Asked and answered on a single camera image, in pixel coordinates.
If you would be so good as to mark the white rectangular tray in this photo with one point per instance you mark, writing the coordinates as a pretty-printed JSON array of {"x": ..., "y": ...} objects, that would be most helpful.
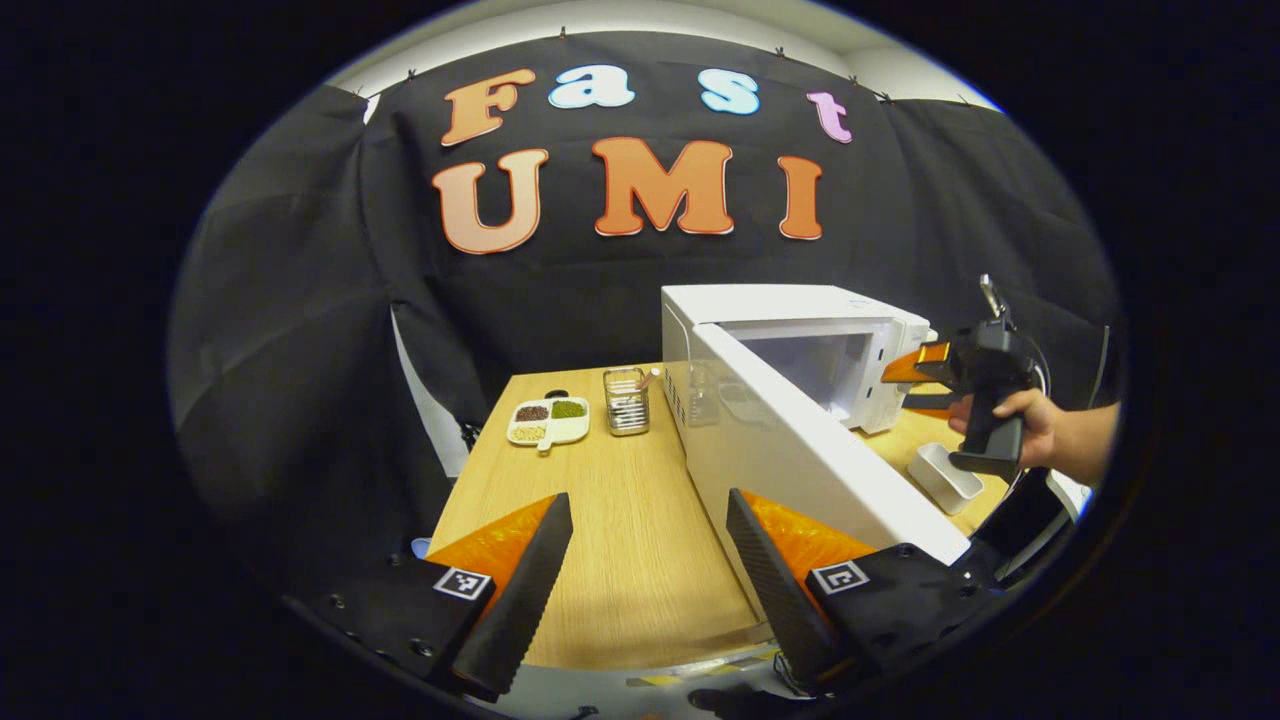
[{"x": 945, "y": 480}]

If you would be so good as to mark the white microwave oven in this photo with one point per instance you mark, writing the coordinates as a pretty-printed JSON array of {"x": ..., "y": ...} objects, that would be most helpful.
[{"x": 800, "y": 470}]

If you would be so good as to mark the white divided dish with grains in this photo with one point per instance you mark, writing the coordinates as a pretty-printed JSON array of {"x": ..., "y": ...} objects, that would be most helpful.
[{"x": 548, "y": 422}]

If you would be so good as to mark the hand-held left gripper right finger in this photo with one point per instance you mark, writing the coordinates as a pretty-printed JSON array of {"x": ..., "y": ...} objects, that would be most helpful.
[{"x": 780, "y": 590}]

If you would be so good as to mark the clear glass holder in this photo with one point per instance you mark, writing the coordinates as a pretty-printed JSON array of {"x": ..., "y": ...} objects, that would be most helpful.
[{"x": 627, "y": 405}]

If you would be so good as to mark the dark chair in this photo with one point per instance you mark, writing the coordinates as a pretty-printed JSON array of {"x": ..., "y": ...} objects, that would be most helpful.
[{"x": 1030, "y": 520}]

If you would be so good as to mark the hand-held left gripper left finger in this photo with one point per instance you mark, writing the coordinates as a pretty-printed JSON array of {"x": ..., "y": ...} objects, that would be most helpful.
[{"x": 520, "y": 600}]

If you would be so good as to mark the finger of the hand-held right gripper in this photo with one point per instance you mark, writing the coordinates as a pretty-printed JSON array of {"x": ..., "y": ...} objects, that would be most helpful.
[
  {"x": 915, "y": 368},
  {"x": 930, "y": 405}
]

